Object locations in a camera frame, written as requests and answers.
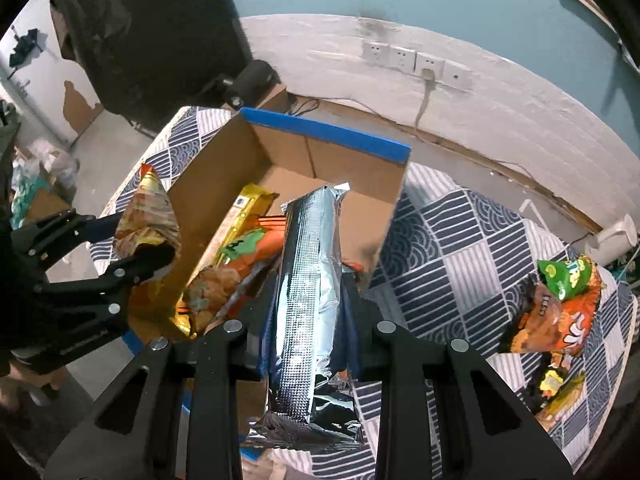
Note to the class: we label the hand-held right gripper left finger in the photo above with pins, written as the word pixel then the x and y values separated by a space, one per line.
pixel 261 355

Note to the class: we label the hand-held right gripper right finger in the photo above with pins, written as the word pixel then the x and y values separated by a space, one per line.
pixel 354 355

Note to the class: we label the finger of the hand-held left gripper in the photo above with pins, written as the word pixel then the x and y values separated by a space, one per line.
pixel 115 280
pixel 60 232

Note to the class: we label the silver foil snack packet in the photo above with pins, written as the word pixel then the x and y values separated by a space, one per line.
pixel 305 310

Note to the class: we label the yellow-orange snack packet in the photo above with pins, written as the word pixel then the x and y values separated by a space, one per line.
pixel 145 210

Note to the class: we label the orange printed snack packet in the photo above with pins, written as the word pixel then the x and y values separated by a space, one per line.
pixel 210 285

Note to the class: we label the orange and green snack packet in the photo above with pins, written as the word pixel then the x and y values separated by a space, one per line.
pixel 260 247

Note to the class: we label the long gold snack packet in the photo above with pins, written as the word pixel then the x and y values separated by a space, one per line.
pixel 240 215

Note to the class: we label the blue cardboard box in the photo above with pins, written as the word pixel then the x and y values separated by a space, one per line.
pixel 340 160

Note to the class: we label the white plastic bag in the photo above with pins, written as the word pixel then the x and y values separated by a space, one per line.
pixel 55 165

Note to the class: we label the navy patterned tablecloth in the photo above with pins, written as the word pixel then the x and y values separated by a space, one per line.
pixel 450 260

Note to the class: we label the dark hanging cloth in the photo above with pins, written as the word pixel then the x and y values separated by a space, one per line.
pixel 25 47

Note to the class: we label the black snack packet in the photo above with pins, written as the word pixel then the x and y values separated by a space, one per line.
pixel 552 380

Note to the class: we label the large orange snack packet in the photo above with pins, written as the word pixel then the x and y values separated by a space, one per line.
pixel 560 325

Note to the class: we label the white plastic object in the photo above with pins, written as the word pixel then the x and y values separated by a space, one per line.
pixel 531 210

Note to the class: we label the brown cardboard piece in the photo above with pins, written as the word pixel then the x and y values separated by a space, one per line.
pixel 272 97

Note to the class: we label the black round device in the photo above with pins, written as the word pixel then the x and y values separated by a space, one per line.
pixel 252 77

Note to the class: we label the white kettle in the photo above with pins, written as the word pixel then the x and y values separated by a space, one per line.
pixel 612 240

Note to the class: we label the black cloth on wall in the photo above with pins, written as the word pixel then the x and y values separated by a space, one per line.
pixel 150 35

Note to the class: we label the white wall socket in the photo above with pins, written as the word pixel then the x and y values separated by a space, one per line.
pixel 375 52
pixel 457 76
pixel 402 58
pixel 431 62

